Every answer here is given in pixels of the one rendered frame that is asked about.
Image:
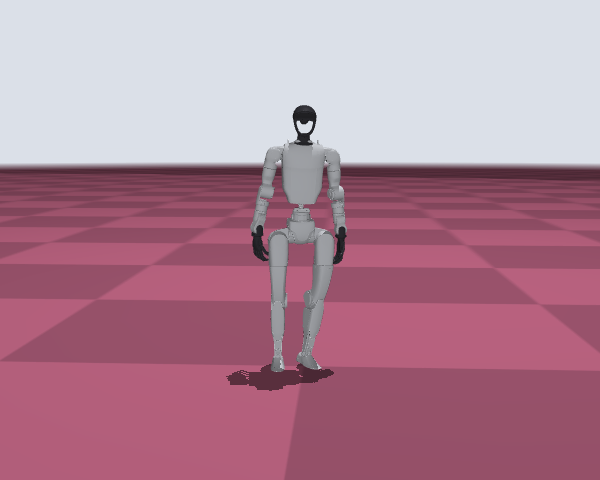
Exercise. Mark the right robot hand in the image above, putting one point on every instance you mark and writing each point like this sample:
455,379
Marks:
258,244

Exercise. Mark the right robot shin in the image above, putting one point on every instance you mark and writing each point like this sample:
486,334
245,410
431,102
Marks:
277,326

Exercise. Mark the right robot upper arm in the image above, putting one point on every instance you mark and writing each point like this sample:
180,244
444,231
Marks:
273,155

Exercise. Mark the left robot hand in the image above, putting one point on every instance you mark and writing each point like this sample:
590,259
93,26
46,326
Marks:
340,245

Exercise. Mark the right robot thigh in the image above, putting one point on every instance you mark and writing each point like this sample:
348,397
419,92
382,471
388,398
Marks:
278,262

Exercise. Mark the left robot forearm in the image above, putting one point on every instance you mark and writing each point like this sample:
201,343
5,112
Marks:
338,215

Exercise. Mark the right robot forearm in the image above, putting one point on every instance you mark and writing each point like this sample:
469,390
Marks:
260,212

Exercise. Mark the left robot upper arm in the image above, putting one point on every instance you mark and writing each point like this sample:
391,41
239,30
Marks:
335,191

